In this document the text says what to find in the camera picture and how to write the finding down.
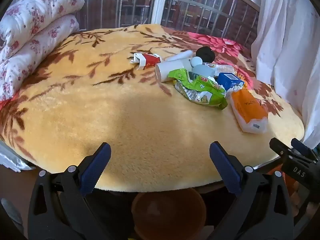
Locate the crushed red white paper cup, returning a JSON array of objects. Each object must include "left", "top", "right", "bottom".
[{"left": 130, "top": 52, "right": 163, "bottom": 70}]

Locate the white floral folded quilt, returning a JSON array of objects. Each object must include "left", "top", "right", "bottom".
[{"left": 0, "top": 0, "right": 85, "bottom": 102}]

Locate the orange white tissue packet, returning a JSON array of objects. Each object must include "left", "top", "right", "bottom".
[{"left": 229, "top": 89, "right": 269, "bottom": 134}]

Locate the white curtain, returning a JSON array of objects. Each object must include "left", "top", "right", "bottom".
[{"left": 251, "top": 0, "right": 320, "bottom": 153}]

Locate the blue white carton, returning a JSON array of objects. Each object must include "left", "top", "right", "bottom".
[{"left": 217, "top": 72, "right": 245, "bottom": 92}]

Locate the white paper tube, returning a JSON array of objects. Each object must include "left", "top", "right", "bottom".
[{"left": 165, "top": 50, "right": 193, "bottom": 62}]

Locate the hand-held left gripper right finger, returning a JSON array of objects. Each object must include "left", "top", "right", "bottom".
[{"left": 209, "top": 141, "right": 294, "bottom": 240}]

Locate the silver foil sheet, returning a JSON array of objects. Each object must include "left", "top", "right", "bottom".
[{"left": 0, "top": 141, "right": 34, "bottom": 173}]

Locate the white window frame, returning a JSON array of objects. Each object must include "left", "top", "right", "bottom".
[{"left": 40, "top": 0, "right": 263, "bottom": 27}]

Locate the brown plastic waste bin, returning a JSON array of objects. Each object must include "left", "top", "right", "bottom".
[{"left": 132, "top": 188, "right": 207, "bottom": 240}]

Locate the green snack bag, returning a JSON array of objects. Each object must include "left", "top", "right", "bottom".
[{"left": 168, "top": 69, "right": 228, "bottom": 110}]

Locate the metal window railing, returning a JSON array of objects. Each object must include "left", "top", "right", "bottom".
[{"left": 80, "top": 0, "right": 259, "bottom": 40}]

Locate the clear plastic bottle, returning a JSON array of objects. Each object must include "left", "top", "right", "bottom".
[{"left": 192, "top": 63, "right": 237, "bottom": 77}]

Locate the black round cloth item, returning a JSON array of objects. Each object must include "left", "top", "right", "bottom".
[{"left": 195, "top": 46, "right": 215, "bottom": 63}]

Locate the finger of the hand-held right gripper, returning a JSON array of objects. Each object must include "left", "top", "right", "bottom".
[
  {"left": 291, "top": 138, "right": 316, "bottom": 158},
  {"left": 269, "top": 137, "right": 298, "bottom": 162}
]

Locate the yellow plush floral blanket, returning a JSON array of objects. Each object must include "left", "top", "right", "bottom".
[{"left": 0, "top": 24, "right": 305, "bottom": 192}]

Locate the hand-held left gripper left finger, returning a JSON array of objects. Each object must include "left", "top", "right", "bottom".
[{"left": 27, "top": 142, "right": 118, "bottom": 240}]

